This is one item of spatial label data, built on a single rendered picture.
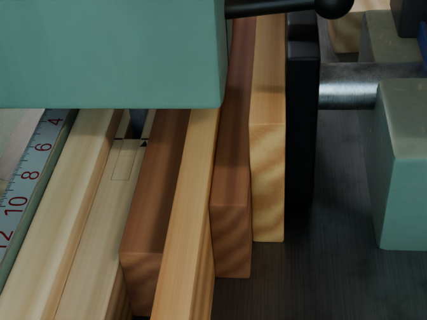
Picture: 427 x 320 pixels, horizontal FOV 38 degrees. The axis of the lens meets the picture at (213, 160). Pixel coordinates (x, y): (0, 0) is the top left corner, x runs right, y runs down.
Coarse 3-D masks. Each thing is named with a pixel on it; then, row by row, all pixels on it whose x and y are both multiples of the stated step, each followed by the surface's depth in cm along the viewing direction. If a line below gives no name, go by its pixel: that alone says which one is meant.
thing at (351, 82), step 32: (288, 32) 29; (288, 64) 27; (320, 64) 27; (352, 64) 32; (384, 64) 32; (416, 64) 32; (288, 96) 28; (320, 96) 32; (352, 96) 32; (288, 128) 29; (288, 160) 31; (288, 192) 32
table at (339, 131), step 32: (320, 32) 47; (320, 128) 38; (352, 128) 38; (320, 160) 36; (352, 160) 36; (320, 192) 34; (352, 192) 34; (288, 224) 32; (320, 224) 32; (352, 224) 32; (256, 256) 31; (288, 256) 31; (320, 256) 31; (352, 256) 30; (384, 256) 30; (416, 256) 30; (224, 288) 29; (256, 288) 29; (288, 288) 29; (320, 288) 29; (352, 288) 29; (384, 288) 29; (416, 288) 29
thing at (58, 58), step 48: (0, 0) 26; (48, 0) 26; (96, 0) 26; (144, 0) 26; (192, 0) 25; (0, 48) 28; (48, 48) 28; (96, 48) 27; (144, 48) 27; (192, 48) 27; (0, 96) 30; (48, 96) 29; (96, 96) 29; (144, 96) 29; (192, 96) 29
